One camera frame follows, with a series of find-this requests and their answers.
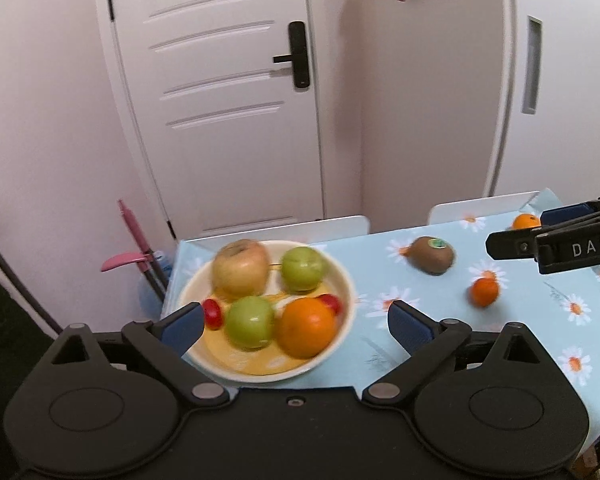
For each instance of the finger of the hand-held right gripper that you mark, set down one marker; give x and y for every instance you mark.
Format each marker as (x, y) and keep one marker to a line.
(565, 215)
(580, 245)

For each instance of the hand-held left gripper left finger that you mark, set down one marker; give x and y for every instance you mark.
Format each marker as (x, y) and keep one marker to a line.
(182, 327)

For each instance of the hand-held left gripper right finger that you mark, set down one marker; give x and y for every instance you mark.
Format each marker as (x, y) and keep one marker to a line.
(410, 327)

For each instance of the red cherry tomato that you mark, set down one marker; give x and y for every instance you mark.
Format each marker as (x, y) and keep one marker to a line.
(213, 314)
(331, 304)

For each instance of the green apple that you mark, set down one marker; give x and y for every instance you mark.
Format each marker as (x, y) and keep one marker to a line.
(302, 269)
(250, 323)

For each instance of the cream plate with yellow cartoon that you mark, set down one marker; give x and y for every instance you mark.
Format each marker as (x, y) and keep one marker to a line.
(341, 280)

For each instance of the yellow apple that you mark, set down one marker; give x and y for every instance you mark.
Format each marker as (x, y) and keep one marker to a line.
(241, 267)

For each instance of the large orange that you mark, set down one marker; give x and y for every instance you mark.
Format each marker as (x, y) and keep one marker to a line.
(526, 222)
(307, 329)

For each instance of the blue daisy print tablecloth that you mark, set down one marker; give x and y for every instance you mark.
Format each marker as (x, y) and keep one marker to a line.
(375, 270)

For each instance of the brown kiwi with green sticker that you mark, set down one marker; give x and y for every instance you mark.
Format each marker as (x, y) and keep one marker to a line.
(431, 256)

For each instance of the small tangerine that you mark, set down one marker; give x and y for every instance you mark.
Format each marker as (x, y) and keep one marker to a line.
(484, 292)

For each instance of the white chair back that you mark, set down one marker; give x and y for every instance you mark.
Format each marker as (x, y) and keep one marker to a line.
(480, 206)
(300, 230)

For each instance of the white sliding closet door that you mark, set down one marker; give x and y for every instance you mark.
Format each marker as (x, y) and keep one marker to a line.
(580, 85)

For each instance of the white panelled door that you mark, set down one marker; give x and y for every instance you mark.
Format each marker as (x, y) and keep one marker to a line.
(215, 160)

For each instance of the dark cloth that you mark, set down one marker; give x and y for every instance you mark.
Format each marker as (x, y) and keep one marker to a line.
(5, 360)

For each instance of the black door hinge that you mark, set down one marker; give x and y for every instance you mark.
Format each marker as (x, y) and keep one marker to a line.
(110, 9)

